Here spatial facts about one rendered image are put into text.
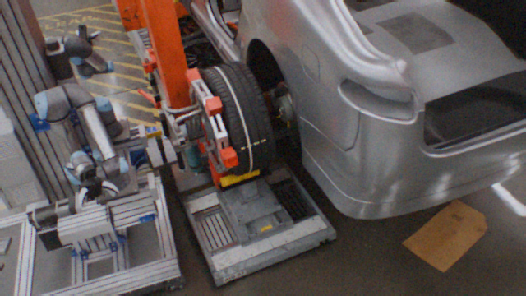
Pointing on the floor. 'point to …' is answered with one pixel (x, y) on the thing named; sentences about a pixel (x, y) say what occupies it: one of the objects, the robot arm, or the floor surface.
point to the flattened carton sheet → (447, 235)
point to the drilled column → (168, 179)
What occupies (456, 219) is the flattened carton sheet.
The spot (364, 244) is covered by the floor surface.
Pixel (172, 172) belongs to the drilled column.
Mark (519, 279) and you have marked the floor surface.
